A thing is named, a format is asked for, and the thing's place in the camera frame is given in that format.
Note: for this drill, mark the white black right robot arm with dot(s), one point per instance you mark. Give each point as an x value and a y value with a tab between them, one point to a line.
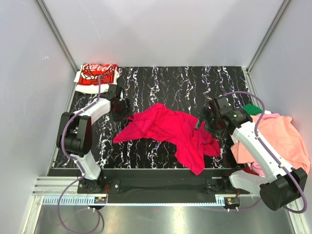
282	184

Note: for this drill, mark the left orange connector board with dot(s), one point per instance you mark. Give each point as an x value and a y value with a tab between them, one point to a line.
100	199

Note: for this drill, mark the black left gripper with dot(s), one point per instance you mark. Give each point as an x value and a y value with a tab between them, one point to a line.
125	110

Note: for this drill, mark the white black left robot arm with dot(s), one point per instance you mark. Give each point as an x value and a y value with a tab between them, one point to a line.
75	132

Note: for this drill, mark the peach t-shirt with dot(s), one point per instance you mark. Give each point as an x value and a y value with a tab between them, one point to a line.
285	139

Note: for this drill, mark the front aluminium extrusion rail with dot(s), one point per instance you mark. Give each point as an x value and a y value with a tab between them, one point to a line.
64	191

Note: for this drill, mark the right aluminium frame post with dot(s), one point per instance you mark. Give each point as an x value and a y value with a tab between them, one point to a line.
269	33

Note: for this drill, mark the green t-shirt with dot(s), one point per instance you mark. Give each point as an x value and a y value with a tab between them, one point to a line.
252	109

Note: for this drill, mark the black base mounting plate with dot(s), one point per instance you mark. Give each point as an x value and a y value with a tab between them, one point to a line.
157	186

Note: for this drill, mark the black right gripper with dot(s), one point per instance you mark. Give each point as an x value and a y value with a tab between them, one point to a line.
205	120

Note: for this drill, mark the light pink t-shirt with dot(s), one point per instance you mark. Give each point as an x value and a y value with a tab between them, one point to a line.
268	116

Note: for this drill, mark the right orange connector board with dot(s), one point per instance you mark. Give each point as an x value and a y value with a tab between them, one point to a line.
232	201

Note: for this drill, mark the magenta t-shirt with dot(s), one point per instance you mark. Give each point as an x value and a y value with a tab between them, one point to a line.
162	124

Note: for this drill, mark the dark red t-shirt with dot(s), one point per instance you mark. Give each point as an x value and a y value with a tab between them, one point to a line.
247	169

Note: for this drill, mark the aluminium frame rail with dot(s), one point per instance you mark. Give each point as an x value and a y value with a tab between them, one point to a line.
56	33

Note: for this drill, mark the folded white red graphic t-shirt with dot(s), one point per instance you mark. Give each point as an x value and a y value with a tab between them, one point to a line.
91	76

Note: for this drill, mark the orange connector board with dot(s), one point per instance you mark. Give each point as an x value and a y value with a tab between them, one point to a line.
100	199
232	201

